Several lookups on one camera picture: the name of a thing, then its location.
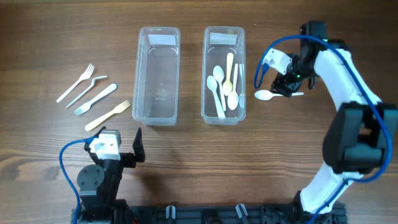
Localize white spoon low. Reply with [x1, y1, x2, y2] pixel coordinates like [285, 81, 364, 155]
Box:
[254, 89, 305, 101]

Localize cream yellow plastic fork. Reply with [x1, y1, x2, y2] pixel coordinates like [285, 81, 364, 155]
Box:
[85, 100, 131, 131]

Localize light blue plastic fork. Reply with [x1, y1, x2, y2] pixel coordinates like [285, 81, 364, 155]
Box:
[74, 83, 118, 116]

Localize cream yellow plastic spoon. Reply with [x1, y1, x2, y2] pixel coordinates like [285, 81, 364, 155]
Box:
[223, 53, 234, 96]

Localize translucent white plastic spoon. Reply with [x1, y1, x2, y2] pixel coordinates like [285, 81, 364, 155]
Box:
[213, 65, 226, 111]

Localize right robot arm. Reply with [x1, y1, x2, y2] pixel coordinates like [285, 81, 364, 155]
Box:
[257, 21, 397, 217]

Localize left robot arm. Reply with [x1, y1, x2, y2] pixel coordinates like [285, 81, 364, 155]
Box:
[71, 127, 146, 223]

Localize right clear plastic container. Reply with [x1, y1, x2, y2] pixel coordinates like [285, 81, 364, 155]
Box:
[201, 26, 246, 125]

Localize clear plastic container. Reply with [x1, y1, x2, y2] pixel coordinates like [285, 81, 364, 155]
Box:
[201, 26, 246, 125]
[132, 27, 180, 126]

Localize left clear plastic container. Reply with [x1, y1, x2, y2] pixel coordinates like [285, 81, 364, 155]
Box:
[132, 27, 180, 126]

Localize translucent bent plastic fork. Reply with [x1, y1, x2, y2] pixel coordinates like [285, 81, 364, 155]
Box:
[65, 75, 108, 109]

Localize white plastic fork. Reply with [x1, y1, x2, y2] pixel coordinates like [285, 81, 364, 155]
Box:
[56, 63, 95, 103]

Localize left blue cable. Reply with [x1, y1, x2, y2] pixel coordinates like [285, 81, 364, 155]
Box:
[58, 138, 94, 224]

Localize blue cable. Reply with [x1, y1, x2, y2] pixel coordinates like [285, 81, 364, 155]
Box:
[253, 34, 394, 224]
[58, 138, 94, 224]

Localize right blue cable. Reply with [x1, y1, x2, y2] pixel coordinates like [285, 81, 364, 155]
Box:
[253, 34, 394, 224]

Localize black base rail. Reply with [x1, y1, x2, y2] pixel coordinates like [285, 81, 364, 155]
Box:
[70, 203, 348, 224]

